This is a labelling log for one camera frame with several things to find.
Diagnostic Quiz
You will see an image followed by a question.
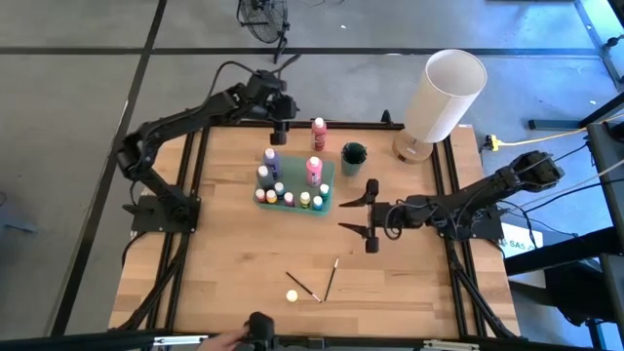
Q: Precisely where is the black left camera cable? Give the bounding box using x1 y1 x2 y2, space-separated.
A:
207 53 302 98

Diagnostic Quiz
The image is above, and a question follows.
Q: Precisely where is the large pink paint bottle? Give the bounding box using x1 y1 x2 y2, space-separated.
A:
305 155 324 188

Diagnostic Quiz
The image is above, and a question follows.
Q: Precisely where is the yellow extension cord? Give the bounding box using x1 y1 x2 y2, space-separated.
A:
485 112 624 152

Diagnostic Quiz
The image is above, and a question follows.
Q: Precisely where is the translucent teal plastic bin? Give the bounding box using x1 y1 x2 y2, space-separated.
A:
253 155 336 215

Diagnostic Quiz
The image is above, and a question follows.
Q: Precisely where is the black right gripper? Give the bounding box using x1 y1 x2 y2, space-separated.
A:
337 178 407 254

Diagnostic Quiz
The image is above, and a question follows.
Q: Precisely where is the large blue paint bottle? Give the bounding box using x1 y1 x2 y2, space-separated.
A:
263 147 283 179

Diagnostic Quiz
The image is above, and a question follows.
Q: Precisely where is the large red paint bottle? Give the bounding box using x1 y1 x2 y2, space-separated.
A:
310 116 329 152

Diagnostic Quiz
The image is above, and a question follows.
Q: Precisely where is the black hand-held object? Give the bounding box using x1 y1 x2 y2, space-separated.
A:
243 311 277 351

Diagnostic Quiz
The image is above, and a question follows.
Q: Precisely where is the large teal paint bottle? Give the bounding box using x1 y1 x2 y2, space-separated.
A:
256 165 277 191

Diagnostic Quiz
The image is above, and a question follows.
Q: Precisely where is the white labelled box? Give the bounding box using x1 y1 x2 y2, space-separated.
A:
499 222 545 259

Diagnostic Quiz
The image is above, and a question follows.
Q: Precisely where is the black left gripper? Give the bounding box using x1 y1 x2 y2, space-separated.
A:
243 70 299 146

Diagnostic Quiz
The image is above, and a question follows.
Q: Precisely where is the person's hand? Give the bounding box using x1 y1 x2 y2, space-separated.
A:
197 327 250 351

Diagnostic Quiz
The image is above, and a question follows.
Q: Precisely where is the dark green plastic cup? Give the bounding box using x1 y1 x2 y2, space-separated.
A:
339 140 369 176

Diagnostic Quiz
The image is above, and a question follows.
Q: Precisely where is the neighbouring black rig frame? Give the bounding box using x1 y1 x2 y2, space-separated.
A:
501 90 624 351

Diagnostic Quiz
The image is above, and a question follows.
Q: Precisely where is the white shade wooden base lamp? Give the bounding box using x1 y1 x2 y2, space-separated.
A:
392 48 488 166

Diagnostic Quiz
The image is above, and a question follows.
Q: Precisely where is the black floor fan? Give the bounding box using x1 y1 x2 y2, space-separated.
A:
236 0 292 65

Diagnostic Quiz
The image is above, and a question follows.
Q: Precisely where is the black cable bundle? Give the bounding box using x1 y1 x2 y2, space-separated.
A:
116 232 191 333
446 238 518 340

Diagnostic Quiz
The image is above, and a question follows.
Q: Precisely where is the silver frame bracket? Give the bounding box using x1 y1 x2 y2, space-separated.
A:
422 339 482 351
153 334 210 346

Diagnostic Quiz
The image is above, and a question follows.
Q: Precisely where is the black aluminium rig frame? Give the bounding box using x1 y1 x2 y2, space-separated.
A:
0 107 624 351

